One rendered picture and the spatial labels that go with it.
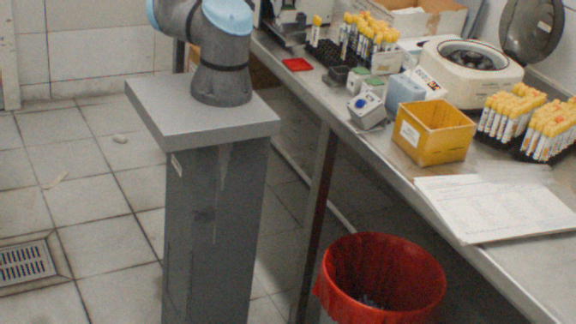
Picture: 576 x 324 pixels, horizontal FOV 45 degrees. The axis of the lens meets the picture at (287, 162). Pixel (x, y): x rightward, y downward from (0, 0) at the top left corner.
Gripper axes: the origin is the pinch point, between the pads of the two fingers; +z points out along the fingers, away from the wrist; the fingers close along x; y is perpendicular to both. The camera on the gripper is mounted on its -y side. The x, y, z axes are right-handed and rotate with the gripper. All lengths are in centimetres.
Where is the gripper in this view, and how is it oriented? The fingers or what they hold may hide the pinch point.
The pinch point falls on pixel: (286, 13)
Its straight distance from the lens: 211.9
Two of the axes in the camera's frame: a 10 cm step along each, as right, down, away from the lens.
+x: -8.8, 1.6, -4.5
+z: -1.2, 8.4, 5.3
